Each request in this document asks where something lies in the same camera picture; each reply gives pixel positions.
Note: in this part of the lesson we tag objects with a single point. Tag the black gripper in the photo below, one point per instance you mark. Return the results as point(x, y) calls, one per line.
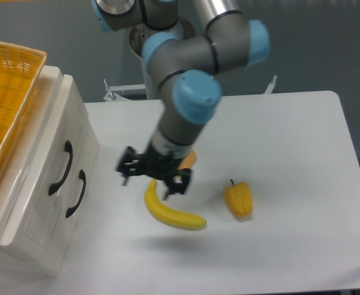
point(155, 165)

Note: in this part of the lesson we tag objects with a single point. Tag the white top drawer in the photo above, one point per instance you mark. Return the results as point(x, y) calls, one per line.
point(37, 231)

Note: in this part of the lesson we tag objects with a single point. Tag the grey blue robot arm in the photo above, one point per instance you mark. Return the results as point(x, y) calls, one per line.
point(182, 72)

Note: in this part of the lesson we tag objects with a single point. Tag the white drawer cabinet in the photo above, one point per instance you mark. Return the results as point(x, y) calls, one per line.
point(19, 159)

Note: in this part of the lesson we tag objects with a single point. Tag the orange croissant pastry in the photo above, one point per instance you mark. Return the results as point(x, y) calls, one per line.
point(188, 161)

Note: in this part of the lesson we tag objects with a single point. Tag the yellow banana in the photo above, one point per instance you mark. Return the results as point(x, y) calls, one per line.
point(169, 216)

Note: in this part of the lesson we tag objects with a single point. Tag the yellow bell pepper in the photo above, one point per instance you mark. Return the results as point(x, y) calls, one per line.
point(238, 199)

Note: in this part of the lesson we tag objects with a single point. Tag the yellow woven basket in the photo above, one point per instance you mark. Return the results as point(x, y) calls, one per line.
point(19, 69)

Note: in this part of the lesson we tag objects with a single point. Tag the black lower drawer handle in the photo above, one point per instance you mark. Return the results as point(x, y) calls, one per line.
point(79, 192)

